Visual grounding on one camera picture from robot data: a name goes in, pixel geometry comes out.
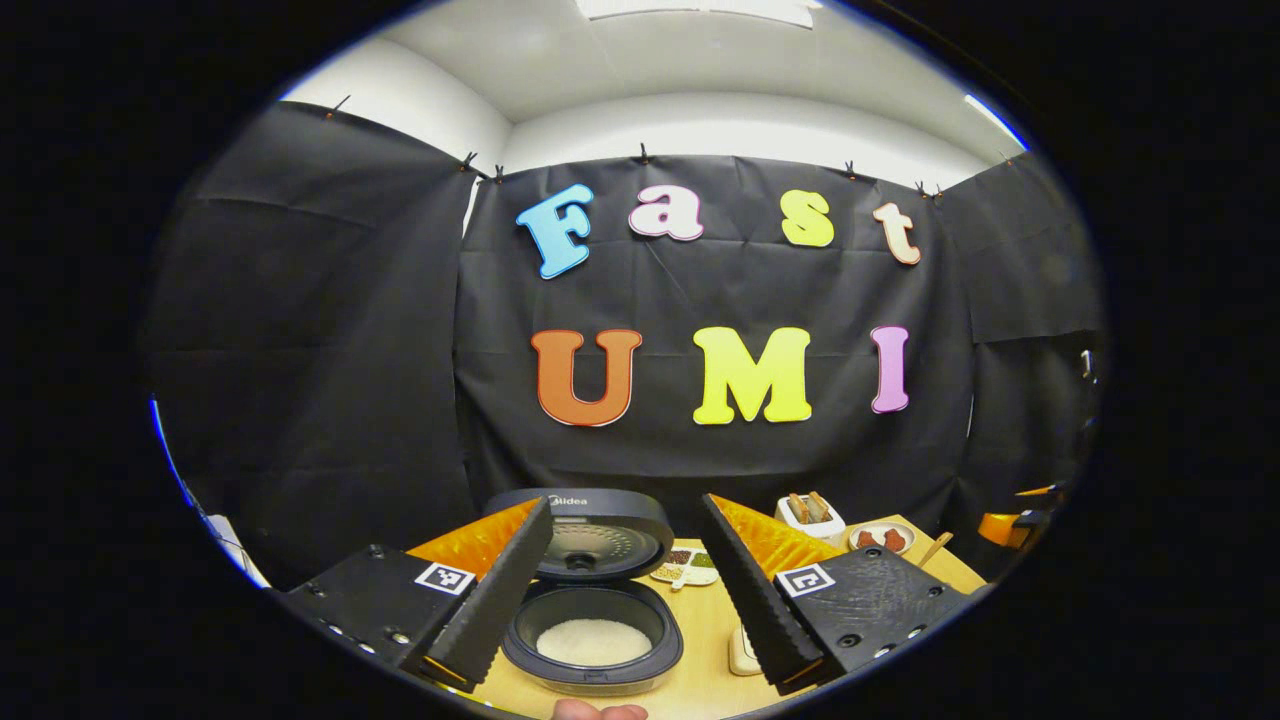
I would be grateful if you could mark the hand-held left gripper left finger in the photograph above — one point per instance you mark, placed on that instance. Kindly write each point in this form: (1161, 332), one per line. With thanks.
(500, 600)

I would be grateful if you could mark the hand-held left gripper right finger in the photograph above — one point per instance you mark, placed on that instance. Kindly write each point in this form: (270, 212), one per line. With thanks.
(755, 600)

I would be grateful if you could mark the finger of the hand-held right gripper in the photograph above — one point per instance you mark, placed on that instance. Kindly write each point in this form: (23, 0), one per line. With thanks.
(1040, 490)
(1000, 528)

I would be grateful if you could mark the wooden spoon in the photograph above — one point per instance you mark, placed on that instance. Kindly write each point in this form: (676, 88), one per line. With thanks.
(935, 550)

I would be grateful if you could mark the dark grey rice cooker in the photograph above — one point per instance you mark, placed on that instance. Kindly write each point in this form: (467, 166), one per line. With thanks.
(600, 560)

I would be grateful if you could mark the white divided seasoning plate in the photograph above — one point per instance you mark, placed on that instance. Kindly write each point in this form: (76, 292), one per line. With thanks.
(690, 570)

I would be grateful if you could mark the white toaster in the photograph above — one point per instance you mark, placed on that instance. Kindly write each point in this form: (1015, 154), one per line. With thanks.
(815, 528)

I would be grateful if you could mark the toasted bread slice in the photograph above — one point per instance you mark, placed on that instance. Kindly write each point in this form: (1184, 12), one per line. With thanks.
(798, 508)
(819, 505)

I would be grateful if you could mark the white round plate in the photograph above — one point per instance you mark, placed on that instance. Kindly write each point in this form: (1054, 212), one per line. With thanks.
(880, 548)

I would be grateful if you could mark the white paper sheet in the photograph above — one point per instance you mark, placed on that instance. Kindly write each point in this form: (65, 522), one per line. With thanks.
(235, 548)

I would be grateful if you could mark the black backdrop cloth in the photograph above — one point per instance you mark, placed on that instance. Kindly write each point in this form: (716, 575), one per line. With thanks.
(700, 290)

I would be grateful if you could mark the ceiling light panel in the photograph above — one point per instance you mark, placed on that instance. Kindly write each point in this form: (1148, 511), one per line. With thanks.
(995, 120)
(700, 8)

